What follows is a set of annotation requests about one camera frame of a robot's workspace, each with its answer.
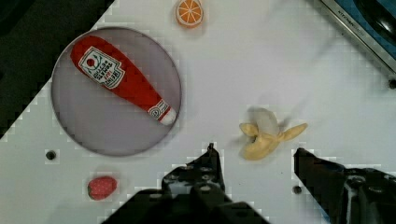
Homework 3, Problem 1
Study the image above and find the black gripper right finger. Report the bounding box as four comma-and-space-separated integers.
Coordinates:
293, 148, 396, 224

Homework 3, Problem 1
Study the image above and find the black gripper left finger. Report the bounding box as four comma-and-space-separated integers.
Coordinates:
162, 143, 225, 198

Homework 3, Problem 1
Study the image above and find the yellow plush peeled banana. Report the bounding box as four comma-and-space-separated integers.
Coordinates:
239, 108, 307, 161

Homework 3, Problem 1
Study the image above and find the red plush strawberry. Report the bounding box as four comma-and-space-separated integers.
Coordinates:
87, 176, 118, 201

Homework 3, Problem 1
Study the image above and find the grey round plate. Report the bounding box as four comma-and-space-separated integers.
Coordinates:
51, 27, 182, 157

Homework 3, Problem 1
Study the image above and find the red plush ketchup bottle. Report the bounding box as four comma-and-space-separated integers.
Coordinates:
70, 35, 177, 125

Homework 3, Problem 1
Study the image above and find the plush orange slice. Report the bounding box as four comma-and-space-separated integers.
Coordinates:
176, 0, 204, 28

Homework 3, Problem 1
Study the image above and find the silver black toaster oven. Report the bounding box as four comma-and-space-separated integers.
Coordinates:
317, 0, 396, 77

